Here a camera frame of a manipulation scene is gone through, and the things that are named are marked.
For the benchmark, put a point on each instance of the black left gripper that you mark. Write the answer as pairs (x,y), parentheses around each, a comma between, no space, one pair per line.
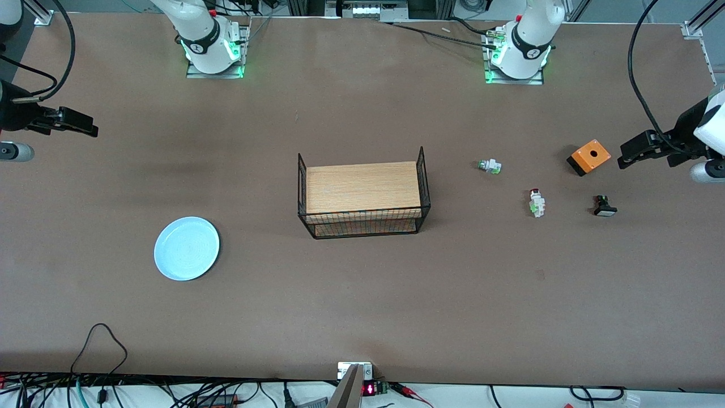
(683,134)

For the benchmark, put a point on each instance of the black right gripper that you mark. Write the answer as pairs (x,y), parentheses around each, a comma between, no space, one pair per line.
(17,115)

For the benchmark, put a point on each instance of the red push button switch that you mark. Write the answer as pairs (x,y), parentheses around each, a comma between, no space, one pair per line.
(536,203)

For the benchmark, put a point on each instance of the light blue round plate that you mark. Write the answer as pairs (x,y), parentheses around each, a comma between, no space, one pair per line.
(187,248)

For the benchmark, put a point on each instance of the black green push button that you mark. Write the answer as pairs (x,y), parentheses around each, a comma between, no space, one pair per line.
(605,208)

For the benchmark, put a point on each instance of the white power strip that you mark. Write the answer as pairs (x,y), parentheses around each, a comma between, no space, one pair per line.
(371,8)

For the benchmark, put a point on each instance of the black power adapter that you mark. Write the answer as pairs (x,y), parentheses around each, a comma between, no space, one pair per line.
(218,400)

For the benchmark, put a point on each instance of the red clip test lead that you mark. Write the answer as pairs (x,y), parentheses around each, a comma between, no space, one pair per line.
(410,392)

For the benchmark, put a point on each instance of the black upright plug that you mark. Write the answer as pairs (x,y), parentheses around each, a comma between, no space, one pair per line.
(288,396)

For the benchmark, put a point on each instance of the red LED display module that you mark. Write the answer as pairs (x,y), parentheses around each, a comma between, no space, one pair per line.
(369,389)

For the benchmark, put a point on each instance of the orange button enclosure box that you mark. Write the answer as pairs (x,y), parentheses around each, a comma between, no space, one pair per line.
(590,155)

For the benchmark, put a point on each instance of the aluminium frame profile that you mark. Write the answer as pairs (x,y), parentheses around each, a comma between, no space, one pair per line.
(42,17)
(699,22)

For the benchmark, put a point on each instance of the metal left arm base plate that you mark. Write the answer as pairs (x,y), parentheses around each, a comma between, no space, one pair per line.
(535,80)

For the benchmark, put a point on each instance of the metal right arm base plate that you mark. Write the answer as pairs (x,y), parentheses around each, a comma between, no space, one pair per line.
(195,72)

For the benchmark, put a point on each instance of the green push button switch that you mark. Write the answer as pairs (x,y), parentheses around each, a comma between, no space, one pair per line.
(490,166)

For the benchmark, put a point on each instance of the small metal bracket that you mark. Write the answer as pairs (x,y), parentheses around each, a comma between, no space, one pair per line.
(345,369)

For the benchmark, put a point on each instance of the grey camera pole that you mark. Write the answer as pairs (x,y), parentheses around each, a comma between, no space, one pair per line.
(348,391)

